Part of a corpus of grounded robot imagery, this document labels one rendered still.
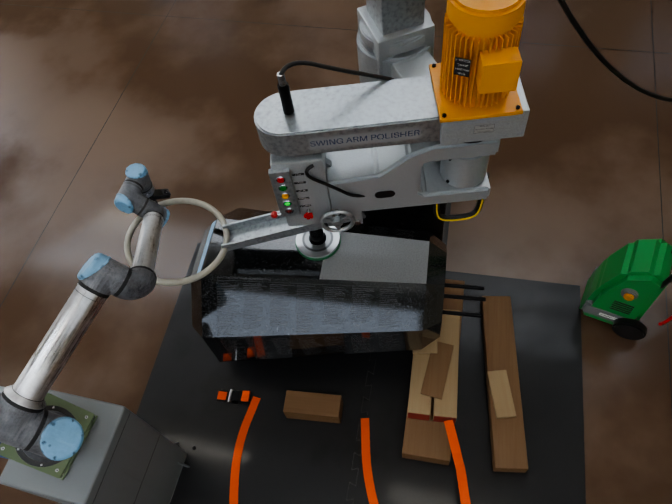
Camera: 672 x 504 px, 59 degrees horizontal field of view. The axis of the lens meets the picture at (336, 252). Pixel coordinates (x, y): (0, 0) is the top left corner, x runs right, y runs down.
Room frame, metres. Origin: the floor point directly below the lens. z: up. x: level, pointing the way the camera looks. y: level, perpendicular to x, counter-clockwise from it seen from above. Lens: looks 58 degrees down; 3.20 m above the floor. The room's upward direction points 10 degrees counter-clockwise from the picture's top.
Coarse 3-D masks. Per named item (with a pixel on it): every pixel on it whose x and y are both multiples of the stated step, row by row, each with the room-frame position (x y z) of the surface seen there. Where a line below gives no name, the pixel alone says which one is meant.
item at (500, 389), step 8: (488, 376) 0.98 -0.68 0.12; (496, 376) 0.97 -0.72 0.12; (504, 376) 0.97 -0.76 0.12; (496, 384) 0.93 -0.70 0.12; (504, 384) 0.92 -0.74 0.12; (496, 392) 0.89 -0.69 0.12; (504, 392) 0.88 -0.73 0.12; (496, 400) 0.85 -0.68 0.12; (504, 400) 0.84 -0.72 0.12; (512, 400) 0.83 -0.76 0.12; (496, 408) 0.81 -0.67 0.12; (504, 408) 0.80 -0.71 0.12; (512, 408) 0.79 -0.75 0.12; (496, 416) 0.77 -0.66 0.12; (504, 416) 0.76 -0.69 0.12; (512, 416) 0.76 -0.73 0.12
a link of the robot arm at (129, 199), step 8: (128, 184) 1.75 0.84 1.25; (136, 184) 1.75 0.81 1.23; (120, 192) 1.72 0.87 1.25; (128, 192) 1.71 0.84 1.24; (136, 192) 1.72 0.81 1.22; (120, 200) 1.67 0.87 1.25; (128, 200) 1.67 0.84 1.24; (136, 200) 1.68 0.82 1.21; (144, 200) 1.69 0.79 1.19; (120, 208) 1.67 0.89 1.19; (128, 208) 1.65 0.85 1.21; (136, 208) 1.66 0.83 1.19
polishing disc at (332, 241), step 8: (328, 232) 1.59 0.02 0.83; (336, 232) 1.58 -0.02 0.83; (296, 240) 1.58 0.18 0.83; (304, 240) 1.57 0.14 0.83; (328, 240) 1.55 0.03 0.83; (336, 240) 1.54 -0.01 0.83; (304, 248) 1.53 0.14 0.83; (312, 248) 1.52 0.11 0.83; (320, 248) 1.51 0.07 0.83; (328, 248) 1.50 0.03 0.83; (336, 248) 1.50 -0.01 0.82; (312, 256) 1.47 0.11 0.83; (320, 256) 1.47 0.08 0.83
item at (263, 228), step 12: (264, 216) 1.64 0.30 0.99; (228, 228) 1.66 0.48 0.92; (240, 228) 1.65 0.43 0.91; (252, 228) 1.63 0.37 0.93; (264, 228) 1.61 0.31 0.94; (276, 228) 1.58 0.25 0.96; (288, 228) 1.53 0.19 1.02; (300, 228) 1.52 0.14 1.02; (312, 228) 1.51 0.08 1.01; (240, 240) 1.55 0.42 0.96; (252, 240) 1.54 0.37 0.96; (264, 240) 1.53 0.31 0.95
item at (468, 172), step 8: (448, 160) 1.46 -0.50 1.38; (456, 160) 1.43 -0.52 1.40; (464, 160) 1.42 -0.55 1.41; (472, 160) 1.41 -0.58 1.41; (480, 160) 1.41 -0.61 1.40; (488, 160) 1.45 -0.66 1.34; (440, 168) 1.51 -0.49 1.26; (448, 168) 1.45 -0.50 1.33; (456, 168) 1.43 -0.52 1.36; (464, 168) 1.41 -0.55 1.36; (472, 168) 1.41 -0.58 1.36; (480, 168) 1.42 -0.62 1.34; (448, 176) 1.45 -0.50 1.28; (456, 176) 1.43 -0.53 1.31; (464, 176) 1.41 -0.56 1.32; (472, 176) 1.41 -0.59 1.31; (480, 176) 1.42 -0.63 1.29; (456, 184) 1.42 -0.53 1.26; (464, 184) 1.41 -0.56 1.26; (472, 184) 1.41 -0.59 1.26
